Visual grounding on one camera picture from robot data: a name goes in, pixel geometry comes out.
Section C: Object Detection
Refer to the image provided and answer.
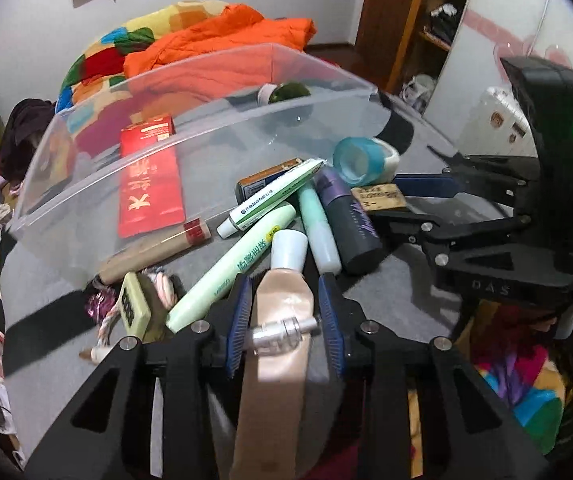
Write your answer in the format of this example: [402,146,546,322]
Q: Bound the white suitcase with stickers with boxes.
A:
[456,87,537,157]

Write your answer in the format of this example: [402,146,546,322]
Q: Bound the blue orange small box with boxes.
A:
[234,157,303,204]

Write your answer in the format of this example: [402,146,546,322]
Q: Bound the mint white small bottle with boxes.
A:
[297,182,342,275]

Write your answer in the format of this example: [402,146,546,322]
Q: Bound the small wooden tag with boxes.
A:
[352,183,407,212]

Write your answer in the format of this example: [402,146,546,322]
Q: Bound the clear plastic storage bin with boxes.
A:
[11,44,391,288]

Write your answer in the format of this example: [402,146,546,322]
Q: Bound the beige foundation tube white cap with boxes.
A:
[229,230,314,479]

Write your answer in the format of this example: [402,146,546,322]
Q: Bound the dark clothes pile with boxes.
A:
[0,99,55,183]

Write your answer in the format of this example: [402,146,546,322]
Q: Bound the magenta plastic charm keychain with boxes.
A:
[85,287,116,325]

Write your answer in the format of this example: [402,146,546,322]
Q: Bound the pale green long tube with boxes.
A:
[166,202,296,333]

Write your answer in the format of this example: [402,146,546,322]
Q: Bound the dark purple spray bottle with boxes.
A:
[314,166,384,276]

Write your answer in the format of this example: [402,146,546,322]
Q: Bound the pastel braided rope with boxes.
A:
[78,266,180,365]

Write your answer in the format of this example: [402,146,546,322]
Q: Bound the red envelope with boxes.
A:
[117,115,186,238]

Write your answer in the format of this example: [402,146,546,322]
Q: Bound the colorful patchwork quilt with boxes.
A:
[55,0,227,112]

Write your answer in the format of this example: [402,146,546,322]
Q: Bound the grey black blanket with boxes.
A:
[1,89,533,461]

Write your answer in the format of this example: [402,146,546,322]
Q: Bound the green round bottle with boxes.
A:
[256,81,311,105]

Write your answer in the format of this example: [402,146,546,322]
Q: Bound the blue tape roll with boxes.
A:
[332,136,401,188]

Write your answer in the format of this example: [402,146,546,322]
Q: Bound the orange blanket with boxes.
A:
[124,3,317,78]

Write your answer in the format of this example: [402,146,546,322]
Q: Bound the white green ointment tube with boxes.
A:
[217,158,325,238]

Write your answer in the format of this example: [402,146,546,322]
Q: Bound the brown cardboard tube red band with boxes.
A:
[96,219,212,286]

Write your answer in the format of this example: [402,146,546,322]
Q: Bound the wooden wardrobe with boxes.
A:
[355,0,467,93]

